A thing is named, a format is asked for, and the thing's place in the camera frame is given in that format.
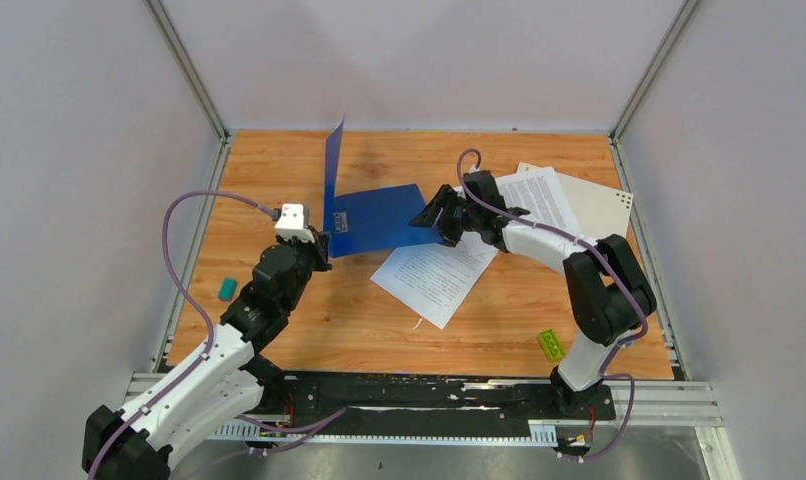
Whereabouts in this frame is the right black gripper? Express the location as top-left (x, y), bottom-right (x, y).
top-left (410, 185), bottom-right (482, 247)

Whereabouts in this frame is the blue file folder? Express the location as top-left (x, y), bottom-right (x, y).
top-left (323, 122), bottom-right (441, 258)

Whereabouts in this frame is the printed paper sheet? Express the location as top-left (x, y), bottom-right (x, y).
top-left (452, 166), bottom-right (581, 250)
top-left (371, 232), bottom-right (498, 329)

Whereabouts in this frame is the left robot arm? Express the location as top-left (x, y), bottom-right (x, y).
top-left (82, 228), bottom-right (331, 479)

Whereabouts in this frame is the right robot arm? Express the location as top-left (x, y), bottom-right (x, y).
top-left (409, 171), bottom-right (657, 418)

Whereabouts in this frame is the teal block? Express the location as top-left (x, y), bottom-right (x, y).
top-left (217, 278), bottom-right (238, 302)

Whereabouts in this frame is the beige card sheet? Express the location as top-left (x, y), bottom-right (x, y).
top-left (556, 172), bottom-right (633, 238)

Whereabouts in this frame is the green toy brick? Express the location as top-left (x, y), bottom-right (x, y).
top-left (536, 329), bottom-right (567, 363)

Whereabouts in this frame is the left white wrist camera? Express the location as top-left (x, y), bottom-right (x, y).
top-left (274, 203), bottom-right (315, 243)

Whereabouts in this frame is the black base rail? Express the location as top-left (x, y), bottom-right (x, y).
top-left (127, 370), bottom-right (722, 458)

